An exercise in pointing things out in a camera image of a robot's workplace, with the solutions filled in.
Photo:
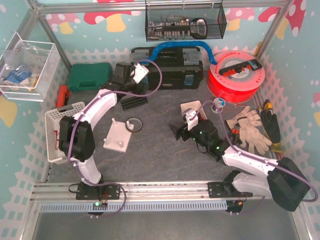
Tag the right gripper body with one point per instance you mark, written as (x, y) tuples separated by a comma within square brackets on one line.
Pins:
[(182, 132)]

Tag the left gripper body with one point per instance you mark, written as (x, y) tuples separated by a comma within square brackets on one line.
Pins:
[(136, 87)]

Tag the black aluminium extrusion profile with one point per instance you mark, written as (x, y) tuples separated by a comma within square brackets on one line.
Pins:
[(133, 102)]

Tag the brown tape roll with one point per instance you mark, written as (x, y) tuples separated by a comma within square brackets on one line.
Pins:
[(133, 124)]

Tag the white peg base plate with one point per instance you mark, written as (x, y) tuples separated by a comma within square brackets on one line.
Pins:
[(118, 136)]

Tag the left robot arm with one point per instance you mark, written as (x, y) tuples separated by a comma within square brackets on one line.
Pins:
[(76, 139)]

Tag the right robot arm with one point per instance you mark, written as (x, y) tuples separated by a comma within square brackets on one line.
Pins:
[(280, 180)]

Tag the white spring box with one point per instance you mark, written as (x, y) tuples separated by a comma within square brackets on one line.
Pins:
[(193, 105)]

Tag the green plastic case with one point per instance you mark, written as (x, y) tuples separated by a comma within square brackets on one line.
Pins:
[(89, 76)]

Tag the black toolbox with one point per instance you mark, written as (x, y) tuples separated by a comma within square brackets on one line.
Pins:
[(181, 67)]

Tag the white work glove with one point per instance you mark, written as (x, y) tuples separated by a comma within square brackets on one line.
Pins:
[(247, 123)]

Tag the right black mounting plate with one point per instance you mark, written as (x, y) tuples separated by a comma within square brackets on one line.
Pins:
[(225, 190)]

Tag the black mounting plate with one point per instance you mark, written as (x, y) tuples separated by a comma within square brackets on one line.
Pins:
[(106, 192), (225, 190)]

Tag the red filament spool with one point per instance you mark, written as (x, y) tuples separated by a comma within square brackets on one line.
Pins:
[(236, 88)]

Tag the white perforated basket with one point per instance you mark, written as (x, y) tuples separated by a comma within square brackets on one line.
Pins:
[(52, 130)]

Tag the black work glove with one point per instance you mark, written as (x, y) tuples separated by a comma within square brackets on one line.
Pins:
[(271, 126)]

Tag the black red terminal strip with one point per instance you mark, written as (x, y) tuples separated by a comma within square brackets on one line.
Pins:
[(252, 64)]

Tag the blue white cloth glove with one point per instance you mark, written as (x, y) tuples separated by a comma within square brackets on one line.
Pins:
[(19, 76)]

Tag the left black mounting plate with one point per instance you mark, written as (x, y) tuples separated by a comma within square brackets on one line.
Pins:
[(106, 192)]

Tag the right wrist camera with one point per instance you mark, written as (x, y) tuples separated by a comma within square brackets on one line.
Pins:
[(191, 118)]

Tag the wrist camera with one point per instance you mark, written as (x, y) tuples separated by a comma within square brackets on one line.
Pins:
[(191, 118), (139, 72)]

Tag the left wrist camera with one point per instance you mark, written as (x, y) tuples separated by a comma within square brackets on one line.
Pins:
[(139, 72)]

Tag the solder wire spool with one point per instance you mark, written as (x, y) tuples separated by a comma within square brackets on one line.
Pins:
[(219, 104)]

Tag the red handled pliers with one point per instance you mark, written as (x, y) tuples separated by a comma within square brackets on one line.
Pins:
[(234, 136)]

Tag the orange handled tool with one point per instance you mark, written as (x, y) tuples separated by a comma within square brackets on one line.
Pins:
[(63, 96)]

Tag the grey slotted cable duct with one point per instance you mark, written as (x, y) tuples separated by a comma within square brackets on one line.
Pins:
[(160, 206)]

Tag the black wire mesh basket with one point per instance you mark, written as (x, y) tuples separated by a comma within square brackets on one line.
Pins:
[(178, 22)]

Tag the clear acrylic wall box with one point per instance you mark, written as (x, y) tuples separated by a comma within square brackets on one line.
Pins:
[(42, 58)]

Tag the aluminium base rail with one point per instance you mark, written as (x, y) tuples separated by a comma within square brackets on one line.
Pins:
[(152, 191)]

